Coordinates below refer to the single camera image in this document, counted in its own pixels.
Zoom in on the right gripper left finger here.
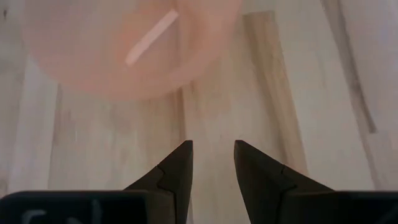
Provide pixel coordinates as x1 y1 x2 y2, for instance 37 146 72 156
0 139 194 224

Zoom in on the translucent pink plastic bowl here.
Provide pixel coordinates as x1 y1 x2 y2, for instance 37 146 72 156
23 0 243 102

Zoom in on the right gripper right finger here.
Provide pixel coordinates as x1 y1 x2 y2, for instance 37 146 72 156
233 139 398 224

